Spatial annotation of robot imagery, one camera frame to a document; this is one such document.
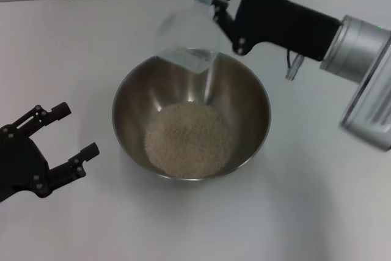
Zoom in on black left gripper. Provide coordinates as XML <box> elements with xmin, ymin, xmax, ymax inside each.
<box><xmin>0</xmin><ymin>101</ymin><xmax>101</xmax><ymax>199</ymax></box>

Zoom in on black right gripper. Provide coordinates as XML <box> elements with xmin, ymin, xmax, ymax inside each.
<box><xmin>198</xmin><ymin>0</ymin><xmax>342</xmax><ymax>62</ymax></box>

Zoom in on clear plastic cup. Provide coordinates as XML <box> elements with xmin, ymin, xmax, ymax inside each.
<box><xmin>155</xmin><ymin>0</ymin><xmax>222</xmax><ymax>75</ymax></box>

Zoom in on white rice grains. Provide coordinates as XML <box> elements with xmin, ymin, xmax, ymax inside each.
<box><xmin>144</xmin><ymin>101</ymin><xmax>234</xmax><ymax>180</ymax></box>

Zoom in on stainless steel mixing bowl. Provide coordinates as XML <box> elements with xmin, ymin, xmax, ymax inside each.
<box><xmin>111</xmin><ymin>47</ymin><xmax>272</xmax><ymax>182</ymax></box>

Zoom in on metal plug with cable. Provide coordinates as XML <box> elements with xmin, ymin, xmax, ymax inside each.
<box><xmin>285</xmin><ymin>50</ymin><xmax>307</xmax><ymax>81</ymax></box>

